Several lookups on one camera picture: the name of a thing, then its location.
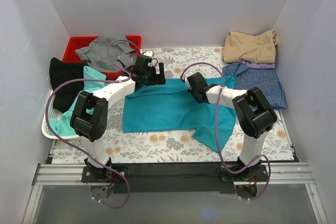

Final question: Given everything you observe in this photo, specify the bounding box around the teal blue t shirt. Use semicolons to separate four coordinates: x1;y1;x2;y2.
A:
122;79;236;151

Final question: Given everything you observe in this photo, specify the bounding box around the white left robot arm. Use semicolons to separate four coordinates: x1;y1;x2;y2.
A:
70;55;166;182

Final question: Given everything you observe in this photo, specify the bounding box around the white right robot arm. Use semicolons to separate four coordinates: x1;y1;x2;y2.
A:
180;72;277;181

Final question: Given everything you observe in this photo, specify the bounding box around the grey shirt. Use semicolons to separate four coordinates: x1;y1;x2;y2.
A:
75;35;137;72

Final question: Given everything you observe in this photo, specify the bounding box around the beige t shirt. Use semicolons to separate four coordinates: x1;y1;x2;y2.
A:
222;29;279;64

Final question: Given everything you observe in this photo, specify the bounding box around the lilac purple shirt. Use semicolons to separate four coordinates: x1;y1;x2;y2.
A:
240;60;275;69

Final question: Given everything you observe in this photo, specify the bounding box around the blue checked shirt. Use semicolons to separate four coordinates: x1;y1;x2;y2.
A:
222;62;287;110

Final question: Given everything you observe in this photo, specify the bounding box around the floral patterned table mat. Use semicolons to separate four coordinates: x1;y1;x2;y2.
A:
51;47;295;164

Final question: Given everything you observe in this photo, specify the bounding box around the red plastic tray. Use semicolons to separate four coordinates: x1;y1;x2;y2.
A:
62;36;141;80

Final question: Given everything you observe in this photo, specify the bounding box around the black t shirt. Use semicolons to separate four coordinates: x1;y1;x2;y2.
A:
49;58;87;113

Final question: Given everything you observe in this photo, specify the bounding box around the mint green t shirt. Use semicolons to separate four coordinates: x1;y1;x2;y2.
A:
49;66;108;138

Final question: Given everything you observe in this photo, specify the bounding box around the white plastic basket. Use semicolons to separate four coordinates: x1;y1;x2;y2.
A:
48;95;79;140

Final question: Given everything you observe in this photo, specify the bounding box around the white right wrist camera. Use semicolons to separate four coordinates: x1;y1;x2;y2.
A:
180;76;192;90

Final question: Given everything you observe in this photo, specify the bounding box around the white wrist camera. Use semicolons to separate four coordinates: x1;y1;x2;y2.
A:
180;76;192;90
142;51;158;67

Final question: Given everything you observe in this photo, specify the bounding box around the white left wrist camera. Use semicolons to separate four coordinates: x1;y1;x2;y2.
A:
142;51;158;67

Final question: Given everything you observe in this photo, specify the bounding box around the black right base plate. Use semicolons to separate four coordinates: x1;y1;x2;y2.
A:
219;165;268;183

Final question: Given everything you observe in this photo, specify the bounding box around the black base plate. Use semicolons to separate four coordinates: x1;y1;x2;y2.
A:
219;165;268;183
81;166;125;183

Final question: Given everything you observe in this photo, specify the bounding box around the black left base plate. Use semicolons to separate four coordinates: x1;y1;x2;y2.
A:
81;166;125;183

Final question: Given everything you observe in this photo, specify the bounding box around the aluminium rail frame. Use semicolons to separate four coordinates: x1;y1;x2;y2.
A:
24;162;328;223

